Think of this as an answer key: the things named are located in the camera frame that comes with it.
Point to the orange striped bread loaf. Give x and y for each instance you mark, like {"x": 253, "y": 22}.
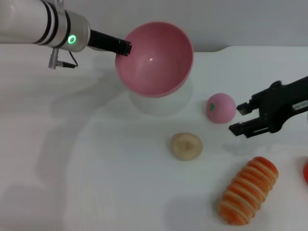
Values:
{"x": 247, "y": 191}

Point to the pink bowl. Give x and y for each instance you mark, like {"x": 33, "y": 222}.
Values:
{"x": 156, "y": 69}

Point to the red round object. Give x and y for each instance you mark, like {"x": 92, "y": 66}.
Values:
{"x": 305, "y": 170}

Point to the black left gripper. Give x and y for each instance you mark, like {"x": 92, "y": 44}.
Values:
{"x": 103, "y": 41}

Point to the beige toy potato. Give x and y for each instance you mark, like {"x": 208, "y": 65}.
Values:
{"x": 186, "y": 146}

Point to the pink peach shaped bun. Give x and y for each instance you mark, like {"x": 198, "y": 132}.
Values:
{"x": 222, "y": 109}

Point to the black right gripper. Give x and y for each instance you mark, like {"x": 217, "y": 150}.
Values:
{"x": 281, "y": 103}

